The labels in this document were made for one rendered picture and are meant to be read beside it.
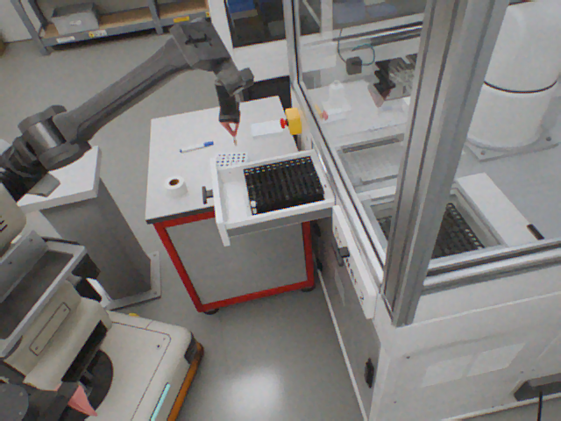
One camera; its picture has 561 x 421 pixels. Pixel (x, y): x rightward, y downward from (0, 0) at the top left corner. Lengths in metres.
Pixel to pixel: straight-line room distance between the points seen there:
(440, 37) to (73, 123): 0.70
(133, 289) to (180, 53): 1.56
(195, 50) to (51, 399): 0.62
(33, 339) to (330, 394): 1.12
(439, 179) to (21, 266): 0.85
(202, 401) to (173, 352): 0.30
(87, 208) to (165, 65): 1.04
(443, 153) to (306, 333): 1.48
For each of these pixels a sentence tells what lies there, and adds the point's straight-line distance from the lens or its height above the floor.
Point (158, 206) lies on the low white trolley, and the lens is 1.44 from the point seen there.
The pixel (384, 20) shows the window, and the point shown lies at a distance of 0.65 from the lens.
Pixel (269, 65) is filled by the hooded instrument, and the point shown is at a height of 0.87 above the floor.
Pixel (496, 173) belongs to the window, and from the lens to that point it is 0.62.
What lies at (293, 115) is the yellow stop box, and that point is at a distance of 1.45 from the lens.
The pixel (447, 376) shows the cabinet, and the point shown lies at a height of 0.53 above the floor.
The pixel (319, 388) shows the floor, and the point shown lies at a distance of 1.81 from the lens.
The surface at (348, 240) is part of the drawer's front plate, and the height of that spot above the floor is 0.93.
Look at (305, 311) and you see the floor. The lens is 1.95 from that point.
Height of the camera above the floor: 1.71
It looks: 46 degrees down
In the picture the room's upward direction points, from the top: 8 degrees counter-clockwise
